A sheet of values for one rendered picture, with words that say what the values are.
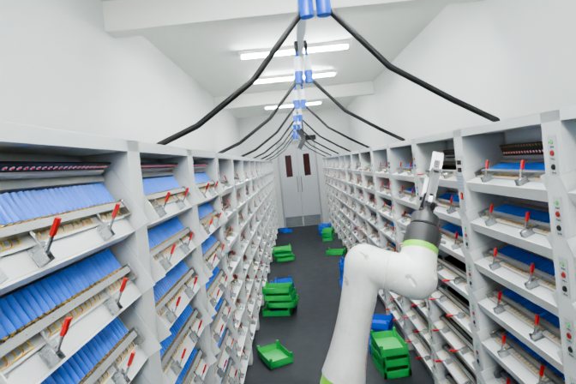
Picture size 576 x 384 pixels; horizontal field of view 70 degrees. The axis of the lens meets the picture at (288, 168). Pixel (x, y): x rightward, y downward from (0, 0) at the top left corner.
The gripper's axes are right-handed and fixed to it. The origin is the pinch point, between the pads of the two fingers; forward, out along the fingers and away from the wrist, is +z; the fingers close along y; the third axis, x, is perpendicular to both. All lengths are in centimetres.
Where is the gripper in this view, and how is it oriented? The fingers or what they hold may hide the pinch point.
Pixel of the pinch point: (433, 169)
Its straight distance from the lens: 129.8
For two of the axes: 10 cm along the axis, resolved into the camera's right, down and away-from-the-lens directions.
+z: 3.2, -8.0, 5.0
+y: -1.1, -5.6, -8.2
